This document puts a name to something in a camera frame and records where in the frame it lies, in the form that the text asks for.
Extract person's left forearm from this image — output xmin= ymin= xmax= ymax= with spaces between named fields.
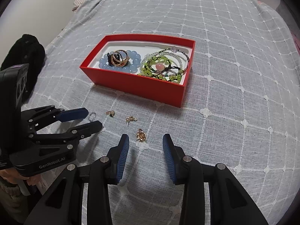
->
xmin=0 ymin=169 xmax=39 ymax=218

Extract green bead bracelet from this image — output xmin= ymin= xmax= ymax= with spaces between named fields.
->
xmin=138 ymin=53 xmax=186 ymax=81

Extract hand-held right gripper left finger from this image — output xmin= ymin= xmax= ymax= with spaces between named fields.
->
xmin=23 ymin=133 xmax=130 ymax=225

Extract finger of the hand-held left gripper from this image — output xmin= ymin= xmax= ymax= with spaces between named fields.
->
xmin=21 ymin=106 xmax=89 ymax=129
xmin=28 ymin=121 xmax=103 ymax=146

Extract black cord pink bead bracelet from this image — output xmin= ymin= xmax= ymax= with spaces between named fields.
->
xmin=148 ymin=60 xmax=182 ymax=78

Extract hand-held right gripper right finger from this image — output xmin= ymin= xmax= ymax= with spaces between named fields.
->
xmin=162 ymin=133 xmax=269 ymax=225

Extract gold flower earring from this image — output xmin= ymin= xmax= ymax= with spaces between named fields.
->
xmin=136 ymin=129 xmax=147 ymax=142

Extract black cloth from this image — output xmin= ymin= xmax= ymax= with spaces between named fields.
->
xmin=1 ymin=34 xmax=46 ymax=104

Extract pink cloth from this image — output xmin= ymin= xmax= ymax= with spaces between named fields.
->
xmin=291 ymin=31 xmax=300 ymax=51

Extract light blue bead bracelet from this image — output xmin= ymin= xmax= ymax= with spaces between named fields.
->
xmin=98 ymin=50 xmax=141 ymax=72

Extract gold bangle rings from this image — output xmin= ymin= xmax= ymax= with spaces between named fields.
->
xmin=110 ymin=49 xmax=130 ymax=67

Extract clear small bead bracelet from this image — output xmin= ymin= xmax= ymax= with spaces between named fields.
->
xmin=141 ymin=47 xmax=191 ymax=76

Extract red cardboard box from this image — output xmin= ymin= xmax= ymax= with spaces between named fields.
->
xmin=79 ymin=34 xmax=196 ymax=108

